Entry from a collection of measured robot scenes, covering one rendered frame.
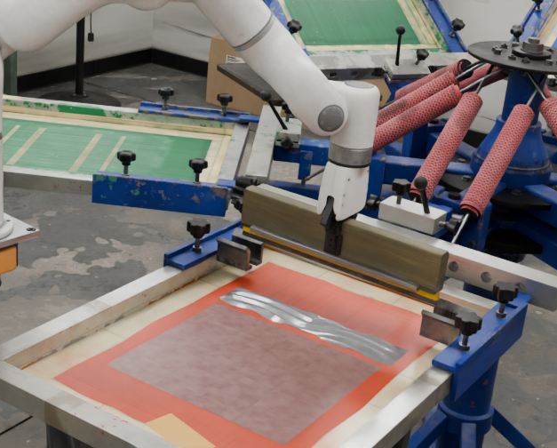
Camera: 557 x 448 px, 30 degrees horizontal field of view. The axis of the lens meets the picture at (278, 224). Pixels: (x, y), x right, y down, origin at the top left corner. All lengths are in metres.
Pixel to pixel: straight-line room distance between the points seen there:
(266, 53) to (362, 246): 0.39
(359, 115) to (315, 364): 0.42
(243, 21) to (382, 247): 0.46
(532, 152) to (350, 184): 0.85
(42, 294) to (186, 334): 2.29
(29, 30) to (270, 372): 0.65
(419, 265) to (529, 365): 2.17
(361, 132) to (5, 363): 0.68
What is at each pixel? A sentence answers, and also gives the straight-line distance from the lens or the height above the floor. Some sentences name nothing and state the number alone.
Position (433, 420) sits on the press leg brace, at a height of 0.32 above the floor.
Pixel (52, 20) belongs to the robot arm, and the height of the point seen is 1.48.
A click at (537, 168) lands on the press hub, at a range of 2.57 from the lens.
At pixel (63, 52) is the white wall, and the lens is 6.84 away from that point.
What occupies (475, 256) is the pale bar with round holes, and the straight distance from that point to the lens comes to 2.04.
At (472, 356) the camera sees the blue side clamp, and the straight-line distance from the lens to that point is 1.75.
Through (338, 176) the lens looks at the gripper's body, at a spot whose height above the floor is 1.23.
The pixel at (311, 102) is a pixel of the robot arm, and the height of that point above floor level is 1.37.
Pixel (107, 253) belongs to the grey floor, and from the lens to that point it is 4.41.
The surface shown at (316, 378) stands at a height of 0.96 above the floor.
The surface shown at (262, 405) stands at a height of 0.96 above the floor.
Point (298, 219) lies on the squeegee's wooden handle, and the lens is 1.90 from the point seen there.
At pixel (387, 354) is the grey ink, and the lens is 1.81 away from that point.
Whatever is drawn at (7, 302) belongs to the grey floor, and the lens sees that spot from 4.01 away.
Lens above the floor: 1.82
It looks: 22 degrees down
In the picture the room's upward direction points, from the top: 6 degrees clockwise
